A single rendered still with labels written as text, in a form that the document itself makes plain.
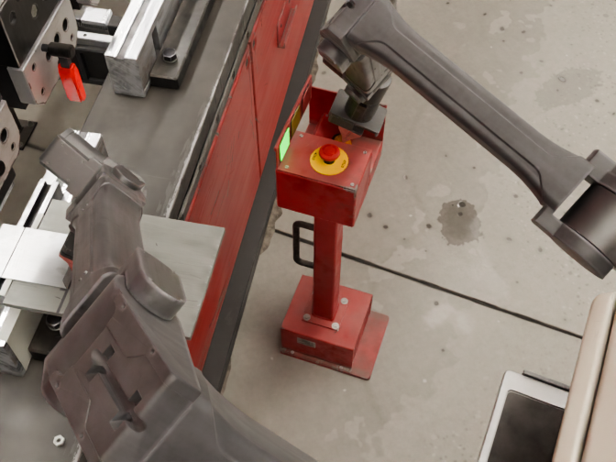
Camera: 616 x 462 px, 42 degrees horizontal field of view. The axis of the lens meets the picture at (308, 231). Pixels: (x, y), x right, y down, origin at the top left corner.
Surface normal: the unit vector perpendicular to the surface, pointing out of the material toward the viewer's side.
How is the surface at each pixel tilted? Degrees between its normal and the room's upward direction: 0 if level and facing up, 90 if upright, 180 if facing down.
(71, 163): 38
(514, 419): 0
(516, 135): 34
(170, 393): 55
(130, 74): 90
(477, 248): 0
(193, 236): 0
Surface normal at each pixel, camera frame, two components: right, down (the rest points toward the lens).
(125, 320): -0.56, -0.41
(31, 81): 0.98, 0.16
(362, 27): -0.20, -0.04
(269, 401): 0.00, -0.57
